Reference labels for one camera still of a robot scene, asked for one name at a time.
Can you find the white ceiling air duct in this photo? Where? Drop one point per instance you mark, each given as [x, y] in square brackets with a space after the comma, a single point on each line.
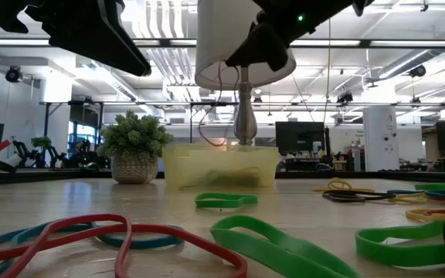
[102, 83]

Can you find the white square column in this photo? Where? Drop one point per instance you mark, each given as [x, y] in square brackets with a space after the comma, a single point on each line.
[381, 139]

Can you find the black metal table frame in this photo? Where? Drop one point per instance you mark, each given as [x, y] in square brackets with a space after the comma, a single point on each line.
[52, 175]

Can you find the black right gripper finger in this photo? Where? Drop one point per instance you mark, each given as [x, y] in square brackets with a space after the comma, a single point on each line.
[278, 58]
[249, 50]

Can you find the green potted plant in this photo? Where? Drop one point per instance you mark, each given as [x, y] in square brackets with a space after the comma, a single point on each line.
[133, 139]

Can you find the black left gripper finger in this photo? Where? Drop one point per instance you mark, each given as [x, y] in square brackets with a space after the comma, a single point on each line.
[106, 42]

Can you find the long ceiling light strip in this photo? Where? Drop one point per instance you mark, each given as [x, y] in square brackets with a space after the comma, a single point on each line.
[168, 42]
[323, 42]
[415, 43]
[14, 42]

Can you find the yellow translucent plastic bin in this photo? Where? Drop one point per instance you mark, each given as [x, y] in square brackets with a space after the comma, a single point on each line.
[218, 166]

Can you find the green background plant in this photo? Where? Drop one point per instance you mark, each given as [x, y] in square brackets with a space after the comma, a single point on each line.
[41, 142]

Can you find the black background workstation frame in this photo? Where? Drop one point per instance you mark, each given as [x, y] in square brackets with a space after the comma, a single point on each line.
[72, 102]

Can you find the green rubber band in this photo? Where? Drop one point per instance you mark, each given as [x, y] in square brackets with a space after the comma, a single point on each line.
[442, 187]
[238, 243]
[222, 205]
[392, 255]

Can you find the white blue bottle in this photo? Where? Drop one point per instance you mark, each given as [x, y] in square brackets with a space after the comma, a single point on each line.
[316, 148]

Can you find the black ceiling camera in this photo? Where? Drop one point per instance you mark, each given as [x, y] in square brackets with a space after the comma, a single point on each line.
[345, 97]
[417, 71]
[14, 74]

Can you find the blue rubber band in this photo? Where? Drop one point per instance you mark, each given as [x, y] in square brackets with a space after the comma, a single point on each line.
[444, 195]

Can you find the white shade silver table lamp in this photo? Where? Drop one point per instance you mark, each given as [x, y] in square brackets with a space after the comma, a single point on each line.
[222, 38]

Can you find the teal rubber band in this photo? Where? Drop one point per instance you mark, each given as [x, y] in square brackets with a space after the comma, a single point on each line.
[153, 243]

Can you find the black background robot arm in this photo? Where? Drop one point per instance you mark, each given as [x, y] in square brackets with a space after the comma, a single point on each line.
[56, 156]
[25, 152]

